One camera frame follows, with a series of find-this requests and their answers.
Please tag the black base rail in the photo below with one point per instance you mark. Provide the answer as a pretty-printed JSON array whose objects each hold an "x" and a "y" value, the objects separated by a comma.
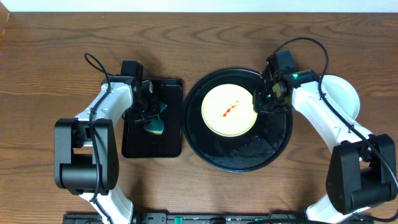
[{"x": 163, "y": 218}]

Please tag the green yellow sponge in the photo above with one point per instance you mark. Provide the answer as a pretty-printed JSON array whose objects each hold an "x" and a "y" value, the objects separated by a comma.
[{"x": 156, "y": 125}]

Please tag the mint plate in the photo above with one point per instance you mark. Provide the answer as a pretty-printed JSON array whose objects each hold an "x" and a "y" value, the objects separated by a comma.
[{"x": 343, "y": 93}]

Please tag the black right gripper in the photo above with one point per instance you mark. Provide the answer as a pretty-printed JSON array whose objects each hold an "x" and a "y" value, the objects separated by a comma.
[{"x": 258, "y": 106}]

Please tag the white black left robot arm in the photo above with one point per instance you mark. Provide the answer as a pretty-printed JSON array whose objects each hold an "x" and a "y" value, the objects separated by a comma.
[{"x": 86, "y": 158}]

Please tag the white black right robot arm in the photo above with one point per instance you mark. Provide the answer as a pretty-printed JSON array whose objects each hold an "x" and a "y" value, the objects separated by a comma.
[{"x": 362, "y": 170}]

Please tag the yellow plate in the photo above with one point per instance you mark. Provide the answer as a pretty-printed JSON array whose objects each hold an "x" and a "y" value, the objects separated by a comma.
[{"x": 227, "y": 110}]

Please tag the black rectangular tray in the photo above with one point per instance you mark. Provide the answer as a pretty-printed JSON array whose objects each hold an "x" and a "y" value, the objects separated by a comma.
[{"x": 138, "y": 143}]

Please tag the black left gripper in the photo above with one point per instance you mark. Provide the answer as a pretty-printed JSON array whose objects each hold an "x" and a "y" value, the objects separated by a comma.
[{"x": 149, "y": 109}]

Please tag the black round tray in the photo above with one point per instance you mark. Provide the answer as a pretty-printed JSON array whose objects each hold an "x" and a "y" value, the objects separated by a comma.
[{"x": 253, "y": 150}]

